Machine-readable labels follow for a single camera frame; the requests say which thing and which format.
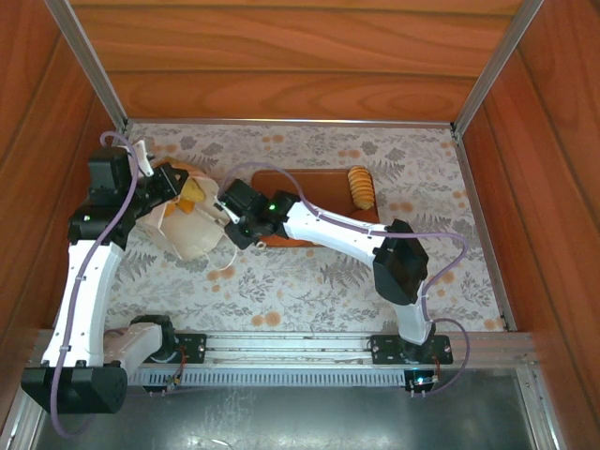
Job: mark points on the white printed paper bag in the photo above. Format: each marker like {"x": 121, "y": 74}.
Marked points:
{"x": 192, "y": 234}

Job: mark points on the brown rectangular tray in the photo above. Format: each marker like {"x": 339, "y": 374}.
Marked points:
{"x": 323, "y": 187}

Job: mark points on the ribbed long fake bread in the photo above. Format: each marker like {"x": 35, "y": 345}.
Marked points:
{"x": 361, "y": 187}

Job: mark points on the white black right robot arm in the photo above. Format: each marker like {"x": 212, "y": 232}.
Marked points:
{"x": 337, "y": 227}

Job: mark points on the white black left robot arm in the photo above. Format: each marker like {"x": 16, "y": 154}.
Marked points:
{"x": 84, "y": 300}

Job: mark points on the floral patterned tablecloth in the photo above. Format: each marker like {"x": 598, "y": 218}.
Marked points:
{"x": 304, "y": 290}

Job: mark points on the small connector board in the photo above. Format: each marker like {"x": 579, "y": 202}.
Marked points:
{"x": 172, "y": 383}

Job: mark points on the shiny metal sheet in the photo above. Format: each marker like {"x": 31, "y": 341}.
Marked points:
{"x": 281, "y": 422}

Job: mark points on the circuit board with green light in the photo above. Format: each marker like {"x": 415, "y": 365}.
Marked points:
{"x": 422, "y": 383}

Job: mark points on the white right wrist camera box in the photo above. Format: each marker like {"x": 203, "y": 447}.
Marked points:
{"x": 229, "y": 213}

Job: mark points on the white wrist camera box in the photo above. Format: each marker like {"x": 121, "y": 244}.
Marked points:
{"x": 229, "y": 213}
{"x": 143, "y": 157}

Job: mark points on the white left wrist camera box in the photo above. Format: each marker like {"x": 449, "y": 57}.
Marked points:
{"x": 143, "y": 157}

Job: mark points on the aluminium frame bar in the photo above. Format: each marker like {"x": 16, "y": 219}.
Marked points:
{"x": 328, "y": 123}

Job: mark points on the aluminium frame post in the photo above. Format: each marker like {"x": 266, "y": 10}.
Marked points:
{"x": 497, "y": 61}
{"x": 89, "y": 61}

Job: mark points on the aluminium mounting rail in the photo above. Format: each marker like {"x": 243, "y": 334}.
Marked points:
{"x": 290, "y": 344}

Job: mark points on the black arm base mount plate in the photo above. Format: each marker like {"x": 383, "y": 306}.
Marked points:
{"x": 384, "y": 349}
{"x": 192, "y": 347}

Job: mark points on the aluminium side rail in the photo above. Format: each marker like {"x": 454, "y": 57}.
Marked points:
{"x": 488, "y": 244}

